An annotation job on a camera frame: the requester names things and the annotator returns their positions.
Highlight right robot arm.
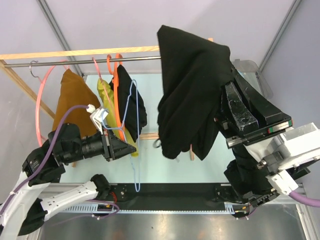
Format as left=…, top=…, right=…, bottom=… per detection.
left=214, top=65, right=317, bottom=207

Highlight pink plastic hanger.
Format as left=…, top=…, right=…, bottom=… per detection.
left=35, top=65, right=56, bottom=147

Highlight clear plastic bin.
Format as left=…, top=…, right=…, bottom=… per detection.
left=232, top=59, right=273, bottom=100

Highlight black trousers on orange hanger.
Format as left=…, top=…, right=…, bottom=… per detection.
left=117, top=65, right=147, bottom=142

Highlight black trousers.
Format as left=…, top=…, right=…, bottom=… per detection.
left=157, top=25, right=234, bottom=160
left=117, top=65, right=147, bottom=142

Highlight orange plastic hanger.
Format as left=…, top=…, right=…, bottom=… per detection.
left=106, top=53, right=128, bottom=143

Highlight blue wire hanger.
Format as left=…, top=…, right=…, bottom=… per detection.
left=101, top=79, right=141, bottom=193

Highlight pink wire hanger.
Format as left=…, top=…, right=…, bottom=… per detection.
left=91, top=57, right=116, bottom=115

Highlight wooden clothes rack frame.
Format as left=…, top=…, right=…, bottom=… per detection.
left=0, top=37, right=214, bottom=168

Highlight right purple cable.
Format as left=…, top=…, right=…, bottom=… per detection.
left=289, top=191, right=320, bottom=208

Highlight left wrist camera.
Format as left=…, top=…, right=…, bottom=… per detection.
left=86, top=104, right=109, bottom=135

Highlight white cable duct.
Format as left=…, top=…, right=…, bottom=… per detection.
left=64, top=200, right=251, bottom=215

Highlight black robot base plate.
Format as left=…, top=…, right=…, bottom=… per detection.
left=105, top=183, right=240, bottom=205

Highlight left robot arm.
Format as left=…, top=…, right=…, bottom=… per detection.
left=0, top=123, right=137, bottom=240

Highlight metal clothes rail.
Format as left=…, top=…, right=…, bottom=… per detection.
left=3, top=56, right=161, bottom=68

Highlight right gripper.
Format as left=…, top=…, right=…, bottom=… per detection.
left=212, top=53, right=295, bottom=195

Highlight yellow trousers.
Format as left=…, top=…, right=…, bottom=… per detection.
left=97, top=79, right=137, bottom=148

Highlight brown trousers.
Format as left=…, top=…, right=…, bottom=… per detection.
left=52, top=69, right=101, bottom=138

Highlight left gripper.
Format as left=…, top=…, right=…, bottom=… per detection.
left=64, top=124, right=138, bottom=163

